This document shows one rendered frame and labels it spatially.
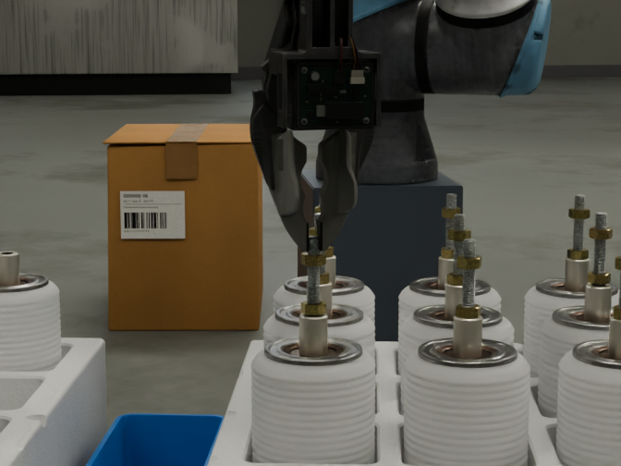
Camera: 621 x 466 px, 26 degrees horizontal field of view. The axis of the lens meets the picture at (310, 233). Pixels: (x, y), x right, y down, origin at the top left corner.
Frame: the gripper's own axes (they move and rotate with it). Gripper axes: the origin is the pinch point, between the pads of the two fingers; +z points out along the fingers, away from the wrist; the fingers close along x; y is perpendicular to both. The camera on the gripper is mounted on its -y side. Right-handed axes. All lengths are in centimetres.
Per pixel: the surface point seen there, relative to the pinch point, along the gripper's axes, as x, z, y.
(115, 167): -9, 9, -110
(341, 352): 1.9, 9.1, 1.9
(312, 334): -0.3, 7.6, 1.7
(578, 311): 25.0, 9.1, -7.3
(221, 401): 2, 34, -69
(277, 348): -2.7, 9.0, 0.0
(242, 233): 11, 19, -106
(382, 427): 6.1, 16.4, -1.5
